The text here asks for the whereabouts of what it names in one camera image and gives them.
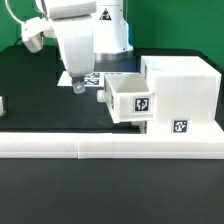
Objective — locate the white fiducial marker sheet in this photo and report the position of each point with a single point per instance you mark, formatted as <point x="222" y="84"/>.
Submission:
<point x="95" y="79"/>

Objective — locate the white drawer cabinet box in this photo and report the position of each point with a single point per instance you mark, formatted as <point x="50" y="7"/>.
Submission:
<point x="185" y="93"/>

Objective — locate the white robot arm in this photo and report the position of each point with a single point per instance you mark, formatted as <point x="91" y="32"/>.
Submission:
<point x="111" y="31"/>

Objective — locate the white drawer tray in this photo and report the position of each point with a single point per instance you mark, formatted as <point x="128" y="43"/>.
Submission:
<point x="142" y="125"/>
<point x="127" y="97"/>

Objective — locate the white front drawer tray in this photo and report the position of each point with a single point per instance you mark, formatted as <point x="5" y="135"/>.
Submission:
<point x="142" y="125"/>

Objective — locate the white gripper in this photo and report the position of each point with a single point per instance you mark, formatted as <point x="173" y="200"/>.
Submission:
<point x="75" y="37"/>

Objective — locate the white L-shaped fence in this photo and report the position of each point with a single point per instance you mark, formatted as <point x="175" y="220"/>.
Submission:
<point x="208" y="144"/>

